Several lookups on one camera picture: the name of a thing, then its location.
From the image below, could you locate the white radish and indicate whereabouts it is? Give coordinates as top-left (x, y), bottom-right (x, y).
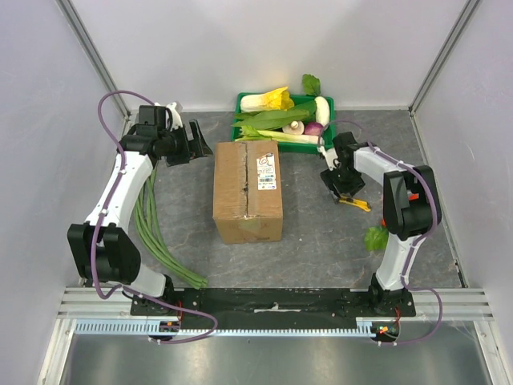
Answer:
top-left (314, 96), bottom-right (330, 126)

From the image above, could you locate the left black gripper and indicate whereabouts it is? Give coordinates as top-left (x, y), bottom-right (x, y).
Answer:
top-left (158, 120), bottom-right (212, 168)

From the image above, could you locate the large green leaf vegetable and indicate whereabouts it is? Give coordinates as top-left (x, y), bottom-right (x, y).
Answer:
top-left (232, 100), bottom-right (317, 130)

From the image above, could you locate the green plastic vegetable tray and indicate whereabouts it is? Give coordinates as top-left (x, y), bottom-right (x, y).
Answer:
top-left (231, 87), bottom-right (335, 154)

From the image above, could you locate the brown cardboard express box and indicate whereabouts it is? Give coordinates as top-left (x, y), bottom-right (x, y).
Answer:
top-left (212, 140), bottom-right (284, 245)

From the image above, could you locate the yellow utility knife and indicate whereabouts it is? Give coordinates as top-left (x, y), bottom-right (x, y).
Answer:
top-left (340, 196), bottom-right (372, 213)

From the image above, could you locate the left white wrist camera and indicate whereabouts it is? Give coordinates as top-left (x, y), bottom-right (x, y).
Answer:
top-left (154, 102), bottom-right (183, 132)

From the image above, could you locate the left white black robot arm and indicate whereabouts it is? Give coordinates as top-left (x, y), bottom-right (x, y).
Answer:
top-left (67, 103), bottom-right (212, 315)

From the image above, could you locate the green long beans bundle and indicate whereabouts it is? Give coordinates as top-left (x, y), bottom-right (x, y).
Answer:
top-left (133, 168), bottom-right (208, 289)

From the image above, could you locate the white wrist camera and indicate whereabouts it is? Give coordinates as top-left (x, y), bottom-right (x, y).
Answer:
top-left (317, 136), bottom-right (340, 171)
top-left (154, 102), bottom-right (183, 132)

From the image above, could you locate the loose green lettuce leaf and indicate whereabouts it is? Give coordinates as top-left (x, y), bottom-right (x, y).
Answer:
top-left (364, 225), bottom-right (389, 252)

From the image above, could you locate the white green leek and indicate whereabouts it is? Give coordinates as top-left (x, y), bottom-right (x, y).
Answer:
top-left (235, 126), bottom-right (325, 146)

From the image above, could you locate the purple onion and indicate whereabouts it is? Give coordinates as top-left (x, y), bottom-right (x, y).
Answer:
top-left (304, 122), bottom-right (325, 136)

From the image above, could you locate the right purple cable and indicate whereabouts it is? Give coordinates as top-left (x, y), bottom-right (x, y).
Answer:
top-left (318, 120), bottom-right (444, 347)

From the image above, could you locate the white mushroom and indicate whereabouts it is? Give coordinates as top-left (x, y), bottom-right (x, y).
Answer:
top-left (282, 121), bottom-right (305, 135)

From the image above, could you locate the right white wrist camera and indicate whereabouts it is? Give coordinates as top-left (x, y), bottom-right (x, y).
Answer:
top-left (317, 136), bottom-right (340, 171)

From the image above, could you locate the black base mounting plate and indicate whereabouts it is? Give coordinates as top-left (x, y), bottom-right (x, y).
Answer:
top-left (130, 286), bottom-right (418, 332)

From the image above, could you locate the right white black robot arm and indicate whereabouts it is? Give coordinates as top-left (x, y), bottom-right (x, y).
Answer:
top-left (317, 132), bottom-right (442, 317)

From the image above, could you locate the green leaf behind tray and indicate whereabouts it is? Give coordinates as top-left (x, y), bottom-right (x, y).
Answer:
top-left (301, 74), bottom-right (321, 97)

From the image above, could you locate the napa cabbage with yellow leaves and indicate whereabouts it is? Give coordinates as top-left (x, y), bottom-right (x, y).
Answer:
top-left (240, 87), bottom-right (295, 112)

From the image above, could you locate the grey slotted cable duct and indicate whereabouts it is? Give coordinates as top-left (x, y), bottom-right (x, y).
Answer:
top-left (75, 317), bottom-right (378, 338)

